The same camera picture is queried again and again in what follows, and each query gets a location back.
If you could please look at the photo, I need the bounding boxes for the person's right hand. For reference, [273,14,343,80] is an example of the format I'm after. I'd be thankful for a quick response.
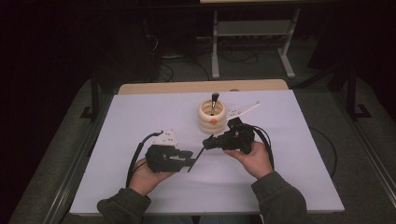
[223,140,275,180]

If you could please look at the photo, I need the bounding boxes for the cream ribbed brush holder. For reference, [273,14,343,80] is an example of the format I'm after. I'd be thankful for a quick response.
[197,98,227,135]

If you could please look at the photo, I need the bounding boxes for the white metal stand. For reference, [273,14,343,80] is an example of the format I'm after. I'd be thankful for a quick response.
[210,8,302,79]

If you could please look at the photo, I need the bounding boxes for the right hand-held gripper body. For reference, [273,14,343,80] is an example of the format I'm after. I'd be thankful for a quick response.
[222,101,261,155]

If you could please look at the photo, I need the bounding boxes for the wooden table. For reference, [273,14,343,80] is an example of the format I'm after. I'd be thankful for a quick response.
[118,78,289,95]

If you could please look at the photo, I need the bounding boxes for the black cable loop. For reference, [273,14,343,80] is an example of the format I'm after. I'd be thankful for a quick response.
[309,126,338,180]

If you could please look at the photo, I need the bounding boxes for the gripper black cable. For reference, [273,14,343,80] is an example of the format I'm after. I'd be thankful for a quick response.
[251,124,276,172]
[125,130,164,189]

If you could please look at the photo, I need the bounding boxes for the metal frame rail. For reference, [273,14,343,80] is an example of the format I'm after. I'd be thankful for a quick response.
[330,91,396,200]
[43,92,114,224]

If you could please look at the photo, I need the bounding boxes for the person's left hand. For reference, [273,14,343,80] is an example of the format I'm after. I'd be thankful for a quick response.
[129,158,176,196]

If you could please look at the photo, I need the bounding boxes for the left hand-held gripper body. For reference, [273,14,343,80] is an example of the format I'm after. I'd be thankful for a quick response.
[145,130,185,174]

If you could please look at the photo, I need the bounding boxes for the thin black eyeliner brush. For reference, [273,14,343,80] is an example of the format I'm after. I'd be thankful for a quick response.
[187,133,215,173]

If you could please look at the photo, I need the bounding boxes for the floor cables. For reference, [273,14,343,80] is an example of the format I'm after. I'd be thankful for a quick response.
[142,17,211,82]

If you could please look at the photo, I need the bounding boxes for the black metal stand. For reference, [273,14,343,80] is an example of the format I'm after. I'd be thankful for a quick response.
[79,69,101,120]
[346,63,373,121]

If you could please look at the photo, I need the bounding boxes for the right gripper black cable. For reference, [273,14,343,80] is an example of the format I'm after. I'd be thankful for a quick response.
[251,124,276,172]

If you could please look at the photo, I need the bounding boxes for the white board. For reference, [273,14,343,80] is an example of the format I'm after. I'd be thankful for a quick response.
[68,89,345,216]

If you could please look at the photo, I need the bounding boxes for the black makeup brush silver ferrule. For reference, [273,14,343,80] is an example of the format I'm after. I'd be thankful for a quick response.
[210,91,220,117]

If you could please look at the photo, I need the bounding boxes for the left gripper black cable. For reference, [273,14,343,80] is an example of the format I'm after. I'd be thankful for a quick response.
[125,130,164,189]

